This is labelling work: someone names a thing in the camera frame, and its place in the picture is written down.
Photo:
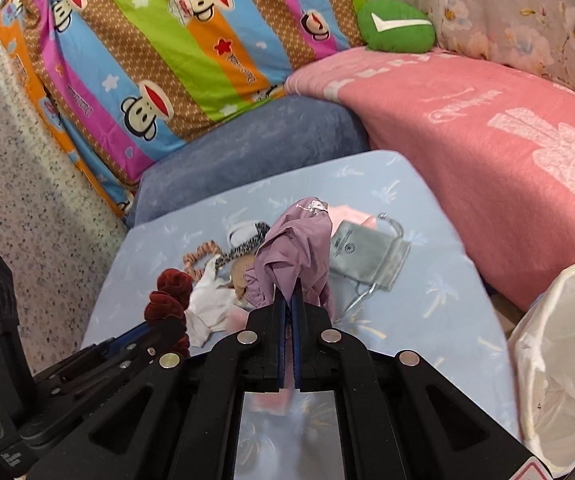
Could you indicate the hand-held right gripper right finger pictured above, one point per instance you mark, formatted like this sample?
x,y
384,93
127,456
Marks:
x,y
297,325

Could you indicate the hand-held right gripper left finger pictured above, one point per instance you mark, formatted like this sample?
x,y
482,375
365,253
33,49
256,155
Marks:
x,y
281,325

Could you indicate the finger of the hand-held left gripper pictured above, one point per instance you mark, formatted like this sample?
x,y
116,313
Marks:
x,y
167,337
127,337

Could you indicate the dark red scrunchie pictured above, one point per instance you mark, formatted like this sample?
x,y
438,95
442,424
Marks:
x,y
172,285

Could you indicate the purple cloth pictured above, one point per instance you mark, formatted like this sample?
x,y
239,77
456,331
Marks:
x,y
297,245

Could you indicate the leopard print scarf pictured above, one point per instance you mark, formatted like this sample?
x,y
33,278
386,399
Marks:
x,y
247,247

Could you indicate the white bin with plastic liner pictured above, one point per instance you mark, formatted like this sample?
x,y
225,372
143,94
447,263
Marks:
x,y
557,360

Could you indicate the tan fuzzy item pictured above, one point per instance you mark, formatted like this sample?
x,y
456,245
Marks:
x,y
242,272

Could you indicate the tiger stripe scrunchie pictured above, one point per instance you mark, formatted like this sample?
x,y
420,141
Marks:
x,y
195,260

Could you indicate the pale pink cloth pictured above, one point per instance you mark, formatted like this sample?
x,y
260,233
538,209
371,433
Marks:
x,y
352,215

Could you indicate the speckled white cloth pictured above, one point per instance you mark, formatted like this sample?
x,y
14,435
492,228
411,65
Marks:
x,y
27,210

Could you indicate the blue-grey cushion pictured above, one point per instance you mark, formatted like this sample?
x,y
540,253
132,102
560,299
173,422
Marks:
x,y
247,145

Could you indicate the pink bow print blanket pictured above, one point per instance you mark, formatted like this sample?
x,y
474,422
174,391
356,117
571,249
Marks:
x,y
467,160

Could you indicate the striped monkey print quilt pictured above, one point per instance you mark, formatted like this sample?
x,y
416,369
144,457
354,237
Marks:
x,y
167,60

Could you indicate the green check mark cushion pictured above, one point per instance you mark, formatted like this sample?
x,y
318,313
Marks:
x,y
407,40

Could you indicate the floral beige cloth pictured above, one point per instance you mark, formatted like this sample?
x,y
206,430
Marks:
x,y
492,10

